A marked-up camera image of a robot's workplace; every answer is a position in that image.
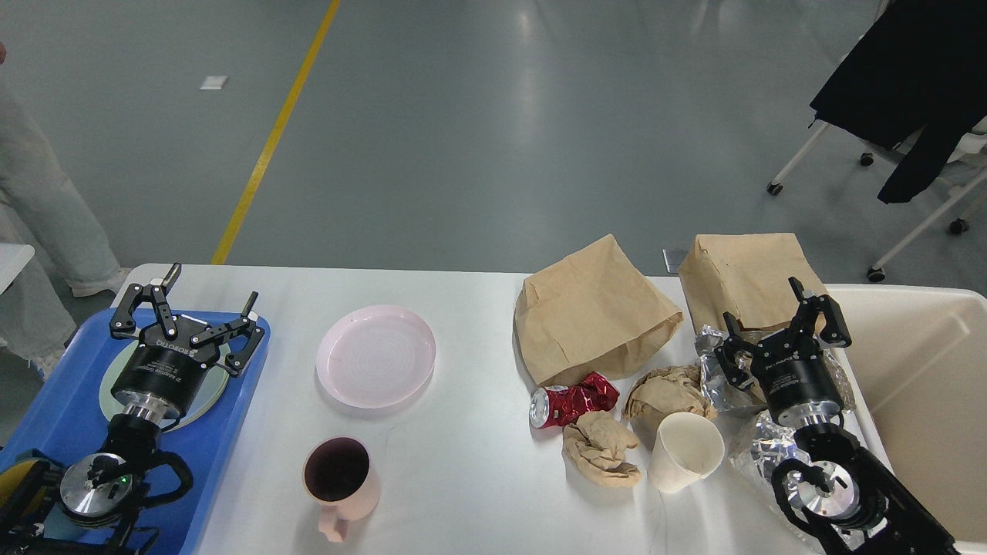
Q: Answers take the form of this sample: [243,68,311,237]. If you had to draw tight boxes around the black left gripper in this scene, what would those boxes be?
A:
[109,262,267,419]

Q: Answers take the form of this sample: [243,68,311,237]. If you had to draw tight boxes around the crumpled tan napkin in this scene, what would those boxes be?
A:
[563,411,642,488]

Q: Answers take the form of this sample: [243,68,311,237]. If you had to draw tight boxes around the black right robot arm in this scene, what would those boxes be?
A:
[715,277,956,554]

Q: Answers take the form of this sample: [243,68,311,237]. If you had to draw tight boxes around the teal and yellow mug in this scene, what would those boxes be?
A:
[1,458,63,535]

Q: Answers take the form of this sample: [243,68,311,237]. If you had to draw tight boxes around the pink mug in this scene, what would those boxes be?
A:
[303,436,381,543]

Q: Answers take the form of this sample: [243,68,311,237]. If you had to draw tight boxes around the white side table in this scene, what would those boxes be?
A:
[0,242,35,294]

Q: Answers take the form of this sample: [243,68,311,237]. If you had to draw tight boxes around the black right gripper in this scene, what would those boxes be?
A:
[713,277,852,426]

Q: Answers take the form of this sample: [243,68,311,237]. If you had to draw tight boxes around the light green plate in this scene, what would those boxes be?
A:
[99,339,230,429]

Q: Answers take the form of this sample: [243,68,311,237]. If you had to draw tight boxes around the crumpled brown paper ball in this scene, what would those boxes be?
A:
[622,365,718,438]

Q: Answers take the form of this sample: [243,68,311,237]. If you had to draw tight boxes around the crushed red soda can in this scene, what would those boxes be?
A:
[529,372,619,429]

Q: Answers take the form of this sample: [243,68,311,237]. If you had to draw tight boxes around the white paper cup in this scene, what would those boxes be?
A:
[648,413,725,494]

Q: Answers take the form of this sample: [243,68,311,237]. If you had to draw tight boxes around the crumpled foil wrapper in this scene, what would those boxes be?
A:
[728,410,826,552]
[695,325,857,413]

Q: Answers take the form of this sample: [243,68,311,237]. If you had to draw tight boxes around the blue plastic tray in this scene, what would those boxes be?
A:
[1,308,269,554]

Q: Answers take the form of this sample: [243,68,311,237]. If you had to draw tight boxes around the lower crumpled foil wrapper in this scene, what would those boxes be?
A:
[728,410,826,552]

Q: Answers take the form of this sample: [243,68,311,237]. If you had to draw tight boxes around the person in grey trousers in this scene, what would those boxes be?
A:
[1,83,128,380]

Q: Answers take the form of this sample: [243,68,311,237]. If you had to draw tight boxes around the pink plate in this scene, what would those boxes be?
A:
[316,304,436,409]

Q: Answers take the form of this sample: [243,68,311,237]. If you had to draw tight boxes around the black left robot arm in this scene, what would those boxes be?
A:
[2,263,269,554]

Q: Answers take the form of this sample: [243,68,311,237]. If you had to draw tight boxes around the large brown paper bag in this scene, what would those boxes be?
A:
[514,234,684,386]

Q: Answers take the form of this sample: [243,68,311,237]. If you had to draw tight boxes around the beige plastic bin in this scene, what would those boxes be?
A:
[828,284,986,554]

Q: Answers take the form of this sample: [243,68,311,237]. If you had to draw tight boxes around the upper crumpled foil wrapper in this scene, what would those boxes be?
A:
[695,325,857,413]

